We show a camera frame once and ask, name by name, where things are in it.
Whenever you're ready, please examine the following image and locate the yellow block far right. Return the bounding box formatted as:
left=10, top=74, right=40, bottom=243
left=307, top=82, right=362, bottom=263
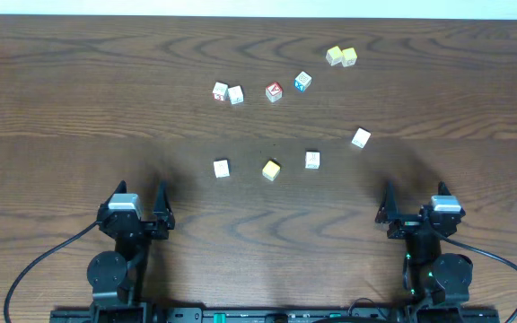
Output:
left=341, top=48, right=358, bottom=67

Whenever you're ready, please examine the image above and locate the wooden A block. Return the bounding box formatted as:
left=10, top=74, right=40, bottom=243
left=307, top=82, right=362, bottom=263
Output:
left=213, top=160, right=230, bottom=178

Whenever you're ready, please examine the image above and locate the wooden block with figure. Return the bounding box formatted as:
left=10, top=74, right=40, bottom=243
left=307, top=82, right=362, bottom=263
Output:
left=305, top=151, right=320, bottom=170

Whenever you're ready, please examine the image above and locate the yellow block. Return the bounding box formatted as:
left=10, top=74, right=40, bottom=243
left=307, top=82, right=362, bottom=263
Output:
left=262, top=161, right=281, bottom=181
left=341, top=48, right=358, bottom=67
left=325, top=46, right=343, bottom=65

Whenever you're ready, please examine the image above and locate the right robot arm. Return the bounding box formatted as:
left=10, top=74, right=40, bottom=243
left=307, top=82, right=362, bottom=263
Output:
left=375, top=182, right=473, bottom=322

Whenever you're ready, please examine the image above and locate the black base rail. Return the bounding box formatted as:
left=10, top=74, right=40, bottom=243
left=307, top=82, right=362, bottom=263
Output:
left=49, top=306, right=501, bottom=323

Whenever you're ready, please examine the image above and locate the black cable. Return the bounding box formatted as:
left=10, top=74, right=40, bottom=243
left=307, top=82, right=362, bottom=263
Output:
left=3, top=220, right=100, bottom=323
left=424, top=219, right=517, bottom=323

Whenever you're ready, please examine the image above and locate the left black cable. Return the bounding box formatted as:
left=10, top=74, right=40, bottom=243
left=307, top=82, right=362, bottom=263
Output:
left=3, top=220, right=100, bottom=323

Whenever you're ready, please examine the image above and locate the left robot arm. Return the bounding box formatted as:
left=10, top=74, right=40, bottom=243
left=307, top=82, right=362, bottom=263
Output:
left=87, top=181, right=175, bottom=322

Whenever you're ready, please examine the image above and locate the blue sided letter block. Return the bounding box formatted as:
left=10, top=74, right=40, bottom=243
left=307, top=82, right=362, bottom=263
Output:
left=294, top=71, right=312, bottom=92

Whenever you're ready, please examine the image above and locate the yellow block far left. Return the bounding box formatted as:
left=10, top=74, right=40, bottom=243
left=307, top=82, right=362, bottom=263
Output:
left=325, top=46, right=343, bottom=65

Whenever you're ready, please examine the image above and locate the right black cable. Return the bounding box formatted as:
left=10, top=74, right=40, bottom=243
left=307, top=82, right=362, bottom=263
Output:
left=424, top=219, right=517, bottom=323

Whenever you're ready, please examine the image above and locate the red sided block far left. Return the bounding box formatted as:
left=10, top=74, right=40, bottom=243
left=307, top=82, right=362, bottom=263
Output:
left=212, top=82, right=228, bottom=101

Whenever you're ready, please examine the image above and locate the red A letter block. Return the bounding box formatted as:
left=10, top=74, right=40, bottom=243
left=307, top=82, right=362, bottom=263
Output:
left=266, top=82, right=284, bottom=103

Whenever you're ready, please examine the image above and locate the wooden block with M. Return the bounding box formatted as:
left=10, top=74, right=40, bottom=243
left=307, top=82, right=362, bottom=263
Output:
left=351, top=127, right=372, bottom=149

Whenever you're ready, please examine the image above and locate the yellow top block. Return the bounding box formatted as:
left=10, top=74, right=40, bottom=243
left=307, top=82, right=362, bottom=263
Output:
left=262, top=161, right=281, bottom=181

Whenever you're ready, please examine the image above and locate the plain wooden block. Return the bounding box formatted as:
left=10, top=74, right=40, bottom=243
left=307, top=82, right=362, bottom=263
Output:
left=227, top=85, right=244, bottom=105

